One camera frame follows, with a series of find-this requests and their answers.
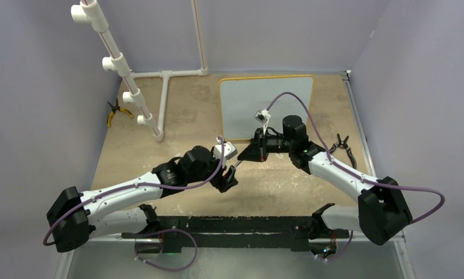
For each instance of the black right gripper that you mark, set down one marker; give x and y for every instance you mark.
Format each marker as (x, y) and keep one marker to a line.
(257, 150)

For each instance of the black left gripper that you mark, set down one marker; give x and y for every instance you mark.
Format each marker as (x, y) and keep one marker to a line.
(221, 182)

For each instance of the yellow-framed whiteboard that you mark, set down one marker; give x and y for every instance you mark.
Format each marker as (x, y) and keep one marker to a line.
(241, 98)

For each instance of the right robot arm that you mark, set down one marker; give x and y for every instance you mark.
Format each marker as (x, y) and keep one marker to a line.
(381, 211)

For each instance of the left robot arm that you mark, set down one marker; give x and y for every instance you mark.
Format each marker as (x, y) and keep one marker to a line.
(77, 216)

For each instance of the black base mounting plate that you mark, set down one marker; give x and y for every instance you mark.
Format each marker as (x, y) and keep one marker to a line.
(296, 233)

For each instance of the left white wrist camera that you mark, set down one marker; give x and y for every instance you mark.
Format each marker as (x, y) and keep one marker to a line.
(224, 149)

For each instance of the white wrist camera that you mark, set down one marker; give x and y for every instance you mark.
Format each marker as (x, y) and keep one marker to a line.
(262, 116)
(224, 149)

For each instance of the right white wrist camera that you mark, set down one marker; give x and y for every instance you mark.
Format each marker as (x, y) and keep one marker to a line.
(262, 116)

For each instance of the green-handled pliers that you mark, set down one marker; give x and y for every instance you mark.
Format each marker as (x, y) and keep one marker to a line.
(342, 144)

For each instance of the yellow-handled pliers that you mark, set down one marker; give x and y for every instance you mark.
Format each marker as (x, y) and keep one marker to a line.
(114, 108)

